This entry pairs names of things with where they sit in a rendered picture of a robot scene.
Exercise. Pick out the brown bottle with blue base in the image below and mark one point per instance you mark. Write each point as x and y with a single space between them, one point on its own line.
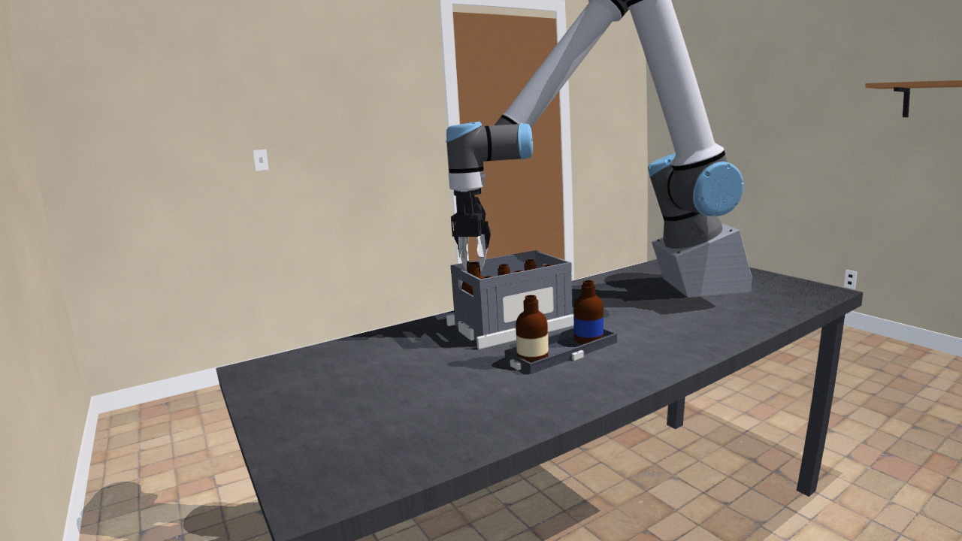
588 315

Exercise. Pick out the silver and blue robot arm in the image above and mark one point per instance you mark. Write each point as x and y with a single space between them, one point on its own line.
697 177

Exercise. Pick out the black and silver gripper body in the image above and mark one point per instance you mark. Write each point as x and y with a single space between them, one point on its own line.
465 223

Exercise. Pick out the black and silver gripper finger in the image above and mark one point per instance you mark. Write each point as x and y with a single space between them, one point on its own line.
462 242
483 244

